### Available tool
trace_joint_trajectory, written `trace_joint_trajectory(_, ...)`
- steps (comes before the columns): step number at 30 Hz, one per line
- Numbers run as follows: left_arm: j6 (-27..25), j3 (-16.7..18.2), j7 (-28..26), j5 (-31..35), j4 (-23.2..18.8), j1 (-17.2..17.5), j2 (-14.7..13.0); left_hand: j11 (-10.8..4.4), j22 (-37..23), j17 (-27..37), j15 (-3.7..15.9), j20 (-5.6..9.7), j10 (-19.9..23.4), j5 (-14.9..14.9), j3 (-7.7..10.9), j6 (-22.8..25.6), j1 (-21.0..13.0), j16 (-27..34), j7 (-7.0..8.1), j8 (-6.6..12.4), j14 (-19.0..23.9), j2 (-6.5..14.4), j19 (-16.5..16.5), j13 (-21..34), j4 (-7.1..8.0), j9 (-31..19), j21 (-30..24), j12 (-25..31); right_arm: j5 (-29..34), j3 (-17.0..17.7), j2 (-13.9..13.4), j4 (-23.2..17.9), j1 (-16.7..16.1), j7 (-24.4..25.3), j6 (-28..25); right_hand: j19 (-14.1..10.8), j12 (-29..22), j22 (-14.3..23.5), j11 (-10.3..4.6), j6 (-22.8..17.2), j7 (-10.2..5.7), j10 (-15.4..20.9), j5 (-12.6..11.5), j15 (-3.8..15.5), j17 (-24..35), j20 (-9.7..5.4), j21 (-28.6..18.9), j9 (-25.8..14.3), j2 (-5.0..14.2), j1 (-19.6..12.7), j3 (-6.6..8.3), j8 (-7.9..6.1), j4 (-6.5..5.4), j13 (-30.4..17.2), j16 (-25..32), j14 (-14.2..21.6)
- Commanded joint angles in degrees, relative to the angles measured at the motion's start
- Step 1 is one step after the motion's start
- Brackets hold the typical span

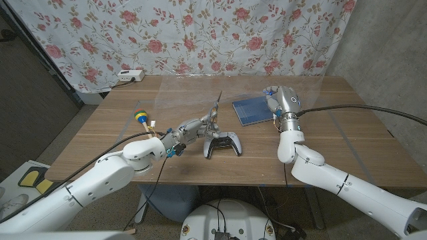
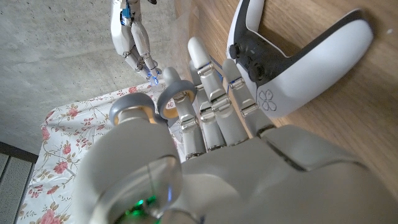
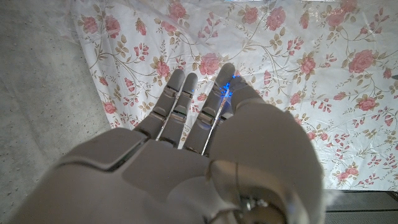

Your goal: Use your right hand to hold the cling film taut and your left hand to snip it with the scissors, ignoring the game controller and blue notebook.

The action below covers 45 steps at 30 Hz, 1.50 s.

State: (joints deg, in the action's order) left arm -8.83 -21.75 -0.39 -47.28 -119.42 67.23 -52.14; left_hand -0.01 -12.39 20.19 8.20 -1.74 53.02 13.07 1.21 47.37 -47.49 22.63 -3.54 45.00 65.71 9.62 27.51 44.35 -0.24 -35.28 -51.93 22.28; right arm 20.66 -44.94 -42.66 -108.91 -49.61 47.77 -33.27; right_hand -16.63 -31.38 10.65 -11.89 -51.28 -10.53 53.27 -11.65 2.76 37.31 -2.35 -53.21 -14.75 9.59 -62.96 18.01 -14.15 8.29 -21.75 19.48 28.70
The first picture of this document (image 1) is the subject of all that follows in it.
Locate grey table leg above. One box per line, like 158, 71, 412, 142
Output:
304, 187, 325, 230

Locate floral print backdrop cloth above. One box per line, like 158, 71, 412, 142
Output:
6, 0, 358, 94

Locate white table leg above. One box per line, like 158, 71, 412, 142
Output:
134, 192, 149, 224

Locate grey blue round stool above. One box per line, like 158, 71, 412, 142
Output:
137, 184, 201, 223

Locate white sneaker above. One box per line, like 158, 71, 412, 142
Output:
0, 193, 29, 221

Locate yellow grey handled scissors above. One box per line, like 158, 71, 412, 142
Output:
208, 90, 224, 133

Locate white mat yellow footprints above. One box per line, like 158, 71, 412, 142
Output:
0, 159, 67, 221

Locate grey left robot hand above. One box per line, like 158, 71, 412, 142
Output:
162, 109, 221, 153

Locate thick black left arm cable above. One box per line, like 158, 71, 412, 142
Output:
0, 131, 165, 223

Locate blue notebook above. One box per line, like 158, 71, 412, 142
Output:
232, 95, 276, 127

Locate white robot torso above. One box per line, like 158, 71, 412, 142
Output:
179, 199, 277, 240

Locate black door frame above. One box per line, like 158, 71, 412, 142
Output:
0, 3, 84, 108

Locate colourful striped wooden maraca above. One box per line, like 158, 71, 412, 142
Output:
133, 108, 155, 139

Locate black floor power adapter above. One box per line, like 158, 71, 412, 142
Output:
282, 226, 308, 240

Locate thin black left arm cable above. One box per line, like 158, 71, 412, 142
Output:
122, 159, 168, 231

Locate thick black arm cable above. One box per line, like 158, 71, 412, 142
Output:
296, 104, 427, 127
0, 131, 165, 223

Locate white power strip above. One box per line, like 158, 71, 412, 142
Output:
117, 69, 145, 83

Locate white black game controller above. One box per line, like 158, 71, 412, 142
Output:
203, 131, 243, 159

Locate clear cling film sheet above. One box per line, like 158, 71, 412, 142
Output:
155, 75, 324, 116

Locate white floor cable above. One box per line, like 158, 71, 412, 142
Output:
256, 186, 297, 231

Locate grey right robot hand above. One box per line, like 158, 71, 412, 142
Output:
262, 85, 302, 133

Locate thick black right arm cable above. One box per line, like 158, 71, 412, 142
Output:
296, 104, 427, 127

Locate black power strip cord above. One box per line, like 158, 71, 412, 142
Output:
109, 78, 136, 90

